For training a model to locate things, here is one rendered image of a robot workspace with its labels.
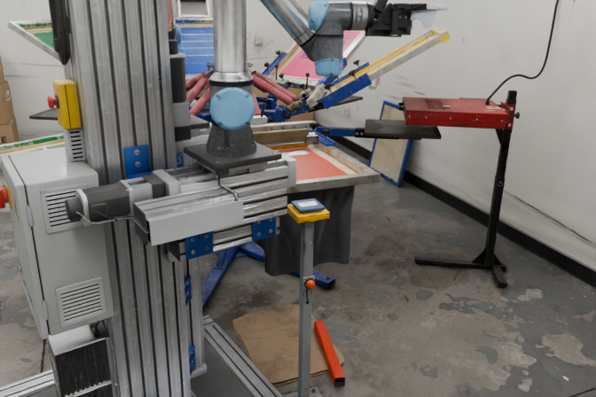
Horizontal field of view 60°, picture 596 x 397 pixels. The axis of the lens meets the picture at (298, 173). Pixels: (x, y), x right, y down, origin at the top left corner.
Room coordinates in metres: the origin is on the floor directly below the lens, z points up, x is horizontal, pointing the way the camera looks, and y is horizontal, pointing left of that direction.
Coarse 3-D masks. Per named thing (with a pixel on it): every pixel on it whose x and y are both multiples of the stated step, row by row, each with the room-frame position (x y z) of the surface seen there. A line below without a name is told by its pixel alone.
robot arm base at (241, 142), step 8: (216, 128) 1.46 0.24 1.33; (224, 128) 1.45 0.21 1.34; (240, 128) 1.46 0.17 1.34; (248, 128) 1.49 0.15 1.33; (208, 136) 1.49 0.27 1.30; (216, 136) 1.45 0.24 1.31; (224, 136) 1.45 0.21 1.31; (232, 136) 1.45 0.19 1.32; (240, 136) 1.45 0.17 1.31; (248, 136) 1.47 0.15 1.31; (208, 144) 1.47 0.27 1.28; (216, 144) 1.45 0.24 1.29; (224, 144) 1.45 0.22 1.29; (232, 144) 1.44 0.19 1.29; (240, 144) 1.45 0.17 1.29; (248, 144) 1.46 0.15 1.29; (208, 152) 1.47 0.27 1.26; (216, 152) 1.44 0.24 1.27; (224, 152) 1.43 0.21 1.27; (232, 152) 1.43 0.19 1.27; (240, 152) 1.44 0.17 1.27; (248, 152) 1.46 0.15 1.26
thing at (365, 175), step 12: (336, 156) 2.43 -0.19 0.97; (348, 156) 2.37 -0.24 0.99; (360, 168) 2.20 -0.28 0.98; (312, 180) 2.01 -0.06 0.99; (324, 180) 2.01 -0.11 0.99; (336, 180) 2.03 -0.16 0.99; (348, 180) 2.05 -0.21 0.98; (360, 180) 2.07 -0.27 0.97; (372, 180) 2.09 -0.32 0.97; (288, 192) 1.95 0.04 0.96
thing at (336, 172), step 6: (276, 150) 2.58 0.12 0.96; (282, 150) 2.59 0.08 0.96; (288, 150) 2.59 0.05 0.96; (294, 150) 2.59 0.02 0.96; (300, 150) 2.59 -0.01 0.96; (306, 150) 2.59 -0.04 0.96; (294, 156) 2.47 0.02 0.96; (312, 156) 2.48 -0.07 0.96; (318, 156) 2.48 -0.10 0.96; (318, 162) 2.37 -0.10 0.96; (324, 162) 2.38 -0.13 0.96; (330, 162) 2.38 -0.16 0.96; (330, 168) 2.28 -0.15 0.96; (336, 168) 2.28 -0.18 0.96; (324, 174) 2.20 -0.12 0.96; (330, 174) 2.20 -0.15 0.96; (336, 174) 2.20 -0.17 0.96; (342, 174) 2.20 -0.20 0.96
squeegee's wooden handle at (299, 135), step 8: (296, 128) 2.63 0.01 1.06; (304, 128) 2.63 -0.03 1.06; (256, 136) 2.52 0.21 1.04; (264, 136) 2.54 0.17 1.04; (272, 136) 2.56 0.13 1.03; (280, 136) 2.57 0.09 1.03; (288, 136) 2.59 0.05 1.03; (296, 136) 2.60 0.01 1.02; (304, 136) 2.62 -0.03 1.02; (264, 144) 2.54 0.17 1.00
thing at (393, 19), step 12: (372, 12) 1.40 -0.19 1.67; (384, 12) 1.43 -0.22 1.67; (396, 12) 1.41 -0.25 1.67; (408, 12) 1.43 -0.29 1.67; (372, 24) 1.41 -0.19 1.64; (384, 24) 1.43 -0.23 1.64; (396, 24) 1.41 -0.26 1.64; (408, 24) 1.42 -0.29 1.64; (384, 36) 1.47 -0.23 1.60; (396, 36) 1.48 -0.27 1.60
